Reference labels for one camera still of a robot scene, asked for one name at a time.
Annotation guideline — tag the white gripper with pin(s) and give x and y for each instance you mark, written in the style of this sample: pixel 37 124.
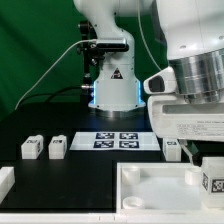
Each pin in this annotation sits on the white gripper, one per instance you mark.
pixel 171 117

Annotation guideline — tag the white square table top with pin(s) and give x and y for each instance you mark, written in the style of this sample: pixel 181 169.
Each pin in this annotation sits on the white square table top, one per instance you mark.
pixel 162 187

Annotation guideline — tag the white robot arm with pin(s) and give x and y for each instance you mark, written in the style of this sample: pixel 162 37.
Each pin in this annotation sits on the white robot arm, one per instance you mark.
pixel 186 99

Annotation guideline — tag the white sheet with tags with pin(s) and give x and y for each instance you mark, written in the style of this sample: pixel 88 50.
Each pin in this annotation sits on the white sheet with tags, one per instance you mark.
pixel 137 141

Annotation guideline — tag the white left obstacle block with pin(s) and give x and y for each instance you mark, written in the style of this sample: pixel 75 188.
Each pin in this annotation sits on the white left obstacle block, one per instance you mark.
pixel 7 180

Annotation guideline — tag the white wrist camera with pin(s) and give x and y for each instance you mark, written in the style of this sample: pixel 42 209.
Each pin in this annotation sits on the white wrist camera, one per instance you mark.
pixel 163 82

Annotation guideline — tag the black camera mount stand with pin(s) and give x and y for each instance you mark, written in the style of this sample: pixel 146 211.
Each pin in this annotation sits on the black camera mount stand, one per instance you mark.
pixel 93 53

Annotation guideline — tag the white front table rail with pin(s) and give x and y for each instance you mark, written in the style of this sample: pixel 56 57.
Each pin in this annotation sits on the white front table rail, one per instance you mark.
pixel 108 219

